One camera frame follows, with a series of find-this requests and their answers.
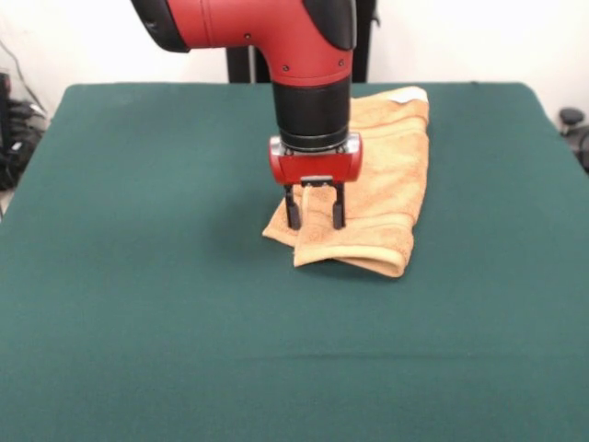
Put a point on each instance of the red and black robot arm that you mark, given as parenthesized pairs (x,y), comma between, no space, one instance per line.
(303,46)

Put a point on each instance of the dark green table cloth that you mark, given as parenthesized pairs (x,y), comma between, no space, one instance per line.
(138,322)

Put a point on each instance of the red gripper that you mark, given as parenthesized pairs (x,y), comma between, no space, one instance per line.
(317,168)

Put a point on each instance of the tan terry towel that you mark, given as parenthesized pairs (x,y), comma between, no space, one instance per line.
(391,184)

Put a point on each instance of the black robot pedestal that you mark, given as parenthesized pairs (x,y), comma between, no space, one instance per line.
(239,64)

